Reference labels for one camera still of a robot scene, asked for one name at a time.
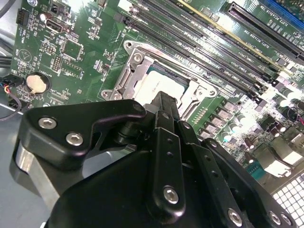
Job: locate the metal socket cover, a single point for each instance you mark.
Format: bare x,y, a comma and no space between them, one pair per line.
136,78

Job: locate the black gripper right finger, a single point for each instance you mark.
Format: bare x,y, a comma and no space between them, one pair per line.
201,151

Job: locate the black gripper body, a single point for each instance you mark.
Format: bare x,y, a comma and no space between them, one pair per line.
107,202

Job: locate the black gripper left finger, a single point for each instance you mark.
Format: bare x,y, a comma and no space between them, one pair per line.
95,113

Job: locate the silver CPU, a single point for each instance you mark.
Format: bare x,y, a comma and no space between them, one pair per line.
161,80

